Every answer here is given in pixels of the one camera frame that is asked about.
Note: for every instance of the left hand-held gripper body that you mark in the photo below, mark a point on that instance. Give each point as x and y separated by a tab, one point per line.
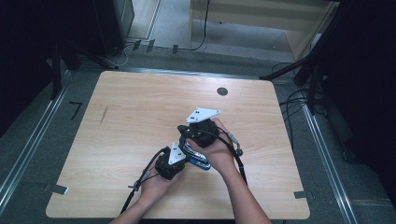
169	165

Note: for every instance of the black metal stand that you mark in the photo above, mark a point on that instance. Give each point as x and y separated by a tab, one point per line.
312	90
56	74

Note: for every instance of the black curtain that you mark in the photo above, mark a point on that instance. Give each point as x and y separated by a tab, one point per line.
367	93
21	62

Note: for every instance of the light wooden furniture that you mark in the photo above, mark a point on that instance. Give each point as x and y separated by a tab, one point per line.
249	20

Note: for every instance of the dark floor tape piece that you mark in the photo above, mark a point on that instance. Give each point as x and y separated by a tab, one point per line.
150	45
137	44

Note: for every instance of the person's right hand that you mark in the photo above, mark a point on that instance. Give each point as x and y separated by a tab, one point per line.
219	155

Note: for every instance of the grey tape strip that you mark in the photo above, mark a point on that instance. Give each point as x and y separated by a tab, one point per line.
301	195
56	188

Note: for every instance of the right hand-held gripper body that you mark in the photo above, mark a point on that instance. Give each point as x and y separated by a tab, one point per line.
204	130

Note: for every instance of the person's left hand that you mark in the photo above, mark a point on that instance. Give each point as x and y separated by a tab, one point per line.
154	186

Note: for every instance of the dark cabinet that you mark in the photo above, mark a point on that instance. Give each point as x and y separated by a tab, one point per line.
112	25

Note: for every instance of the round grey table grommet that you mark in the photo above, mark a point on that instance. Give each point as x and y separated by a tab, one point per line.
222	91

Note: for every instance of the metal floor rail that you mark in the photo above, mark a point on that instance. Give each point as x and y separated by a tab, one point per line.
186	73
28	149
327	161

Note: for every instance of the blue stapler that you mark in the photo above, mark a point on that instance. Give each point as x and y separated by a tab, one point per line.
200	163

